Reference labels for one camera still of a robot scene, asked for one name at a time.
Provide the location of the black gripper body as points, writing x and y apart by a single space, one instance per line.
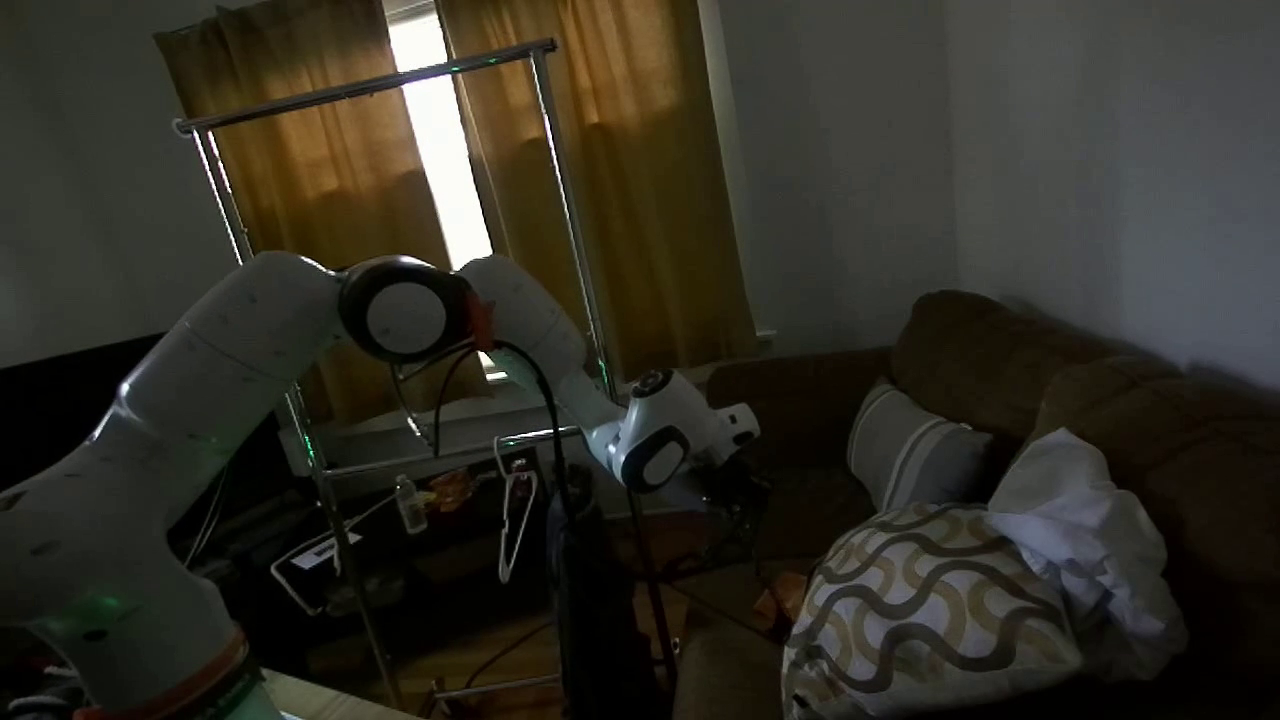
741 487

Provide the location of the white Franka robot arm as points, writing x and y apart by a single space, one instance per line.
203 385

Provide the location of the white plastic hanger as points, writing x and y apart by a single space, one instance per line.
503 543

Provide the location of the small orange object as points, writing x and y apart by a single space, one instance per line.
777 609

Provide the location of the dark hanging garment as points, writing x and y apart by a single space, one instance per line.
601 626

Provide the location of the wavy patterned pillow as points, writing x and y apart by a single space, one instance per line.
920 612

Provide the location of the brown sofa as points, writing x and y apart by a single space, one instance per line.
987 361

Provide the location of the orange snack bag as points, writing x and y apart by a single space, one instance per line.
452 493

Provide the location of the narrow mustard curtain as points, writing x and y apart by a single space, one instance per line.
641 184

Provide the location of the clear plastic water bottle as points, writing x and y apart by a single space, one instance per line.
408 507

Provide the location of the white crumpled cloth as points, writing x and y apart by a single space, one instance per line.
1080 534

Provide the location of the black low table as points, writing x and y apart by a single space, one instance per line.
400 575

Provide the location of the wide mustard curtain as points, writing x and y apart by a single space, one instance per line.
322 184

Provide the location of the metal clothing rack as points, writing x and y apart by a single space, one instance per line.
360 86

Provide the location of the black television screen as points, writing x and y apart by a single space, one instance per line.
65 413

